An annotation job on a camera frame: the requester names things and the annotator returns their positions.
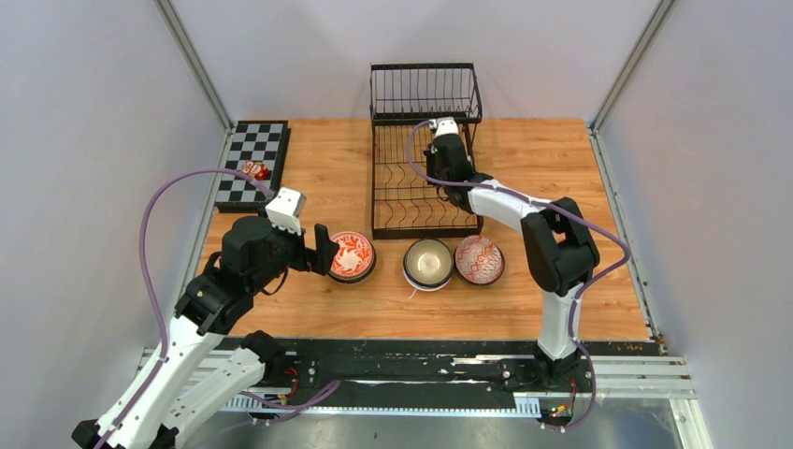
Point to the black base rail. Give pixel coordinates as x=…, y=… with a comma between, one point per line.
x=488, y=378

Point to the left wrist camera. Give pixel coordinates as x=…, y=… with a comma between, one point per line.
x=284, y=209

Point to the orange geometric pattern bowl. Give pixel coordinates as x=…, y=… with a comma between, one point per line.
x=478, y=260

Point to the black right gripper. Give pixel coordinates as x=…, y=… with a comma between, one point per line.
x=430, y=159

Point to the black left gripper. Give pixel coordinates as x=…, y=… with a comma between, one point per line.
x=324, y=247

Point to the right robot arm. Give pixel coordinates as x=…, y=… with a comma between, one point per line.
x=561, y=254

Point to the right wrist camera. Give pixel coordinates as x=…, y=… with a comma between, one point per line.
x=446, y=126

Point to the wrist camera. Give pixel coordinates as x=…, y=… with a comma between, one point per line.
x=284, y=209
x=446, y=126

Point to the black wire dish rack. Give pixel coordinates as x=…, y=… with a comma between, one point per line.
x=403, y=204

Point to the black white chessboard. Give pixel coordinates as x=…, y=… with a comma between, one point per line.
x=257, y=149

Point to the white blue striped bowl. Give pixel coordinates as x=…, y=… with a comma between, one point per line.
x=425, y=287

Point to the beige interior bowl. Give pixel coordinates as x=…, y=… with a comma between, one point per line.
x=428, y=261

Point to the red owl toy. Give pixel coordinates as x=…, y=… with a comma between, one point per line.
x=257, y=170

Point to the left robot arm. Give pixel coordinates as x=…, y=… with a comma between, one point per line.
x=157, y=410

